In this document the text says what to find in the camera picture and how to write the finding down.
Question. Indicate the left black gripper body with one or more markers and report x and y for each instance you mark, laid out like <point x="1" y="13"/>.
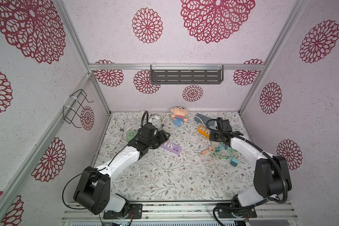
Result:
<point x="158" y="140"/>

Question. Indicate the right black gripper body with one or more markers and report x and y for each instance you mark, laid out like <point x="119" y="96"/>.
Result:
<point x="218" y="133"/>

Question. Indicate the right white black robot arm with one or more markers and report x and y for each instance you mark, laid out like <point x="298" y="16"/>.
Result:
<point x="271" y="181"/>

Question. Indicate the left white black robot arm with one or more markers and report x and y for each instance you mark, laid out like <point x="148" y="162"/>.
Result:
<point x="93" y="191"/>

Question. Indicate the white alarm clock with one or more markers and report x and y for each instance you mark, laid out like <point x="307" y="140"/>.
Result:
<point x="155" y="120"/>

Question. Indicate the orange power strip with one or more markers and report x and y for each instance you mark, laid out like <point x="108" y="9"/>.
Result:
<point x="204" y="131"/>

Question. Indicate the purple power strip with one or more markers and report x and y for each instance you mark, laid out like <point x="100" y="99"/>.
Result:
<point x="171" y="147"/>

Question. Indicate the teal usb charger block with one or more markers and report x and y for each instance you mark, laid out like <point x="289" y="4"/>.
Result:
<point x="234" y="162"/>

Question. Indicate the plush boy doll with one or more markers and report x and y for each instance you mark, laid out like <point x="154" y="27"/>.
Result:
<point x="179" y="115"/>

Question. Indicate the light green cordless grinder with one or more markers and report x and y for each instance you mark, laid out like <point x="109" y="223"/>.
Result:
<point x="131" y="135"/>

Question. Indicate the grey wall shelf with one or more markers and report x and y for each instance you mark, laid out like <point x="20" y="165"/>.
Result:
<point x="187" y="76"/>

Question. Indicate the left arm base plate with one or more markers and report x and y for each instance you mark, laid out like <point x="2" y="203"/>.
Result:
<point x="130" y="210"/>

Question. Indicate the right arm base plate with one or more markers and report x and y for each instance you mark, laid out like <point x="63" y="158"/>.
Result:
<point x="226" y="210"/>

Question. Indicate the black wire wall rack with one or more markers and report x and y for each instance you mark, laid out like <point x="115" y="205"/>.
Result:
<point x="79" y="113"/>

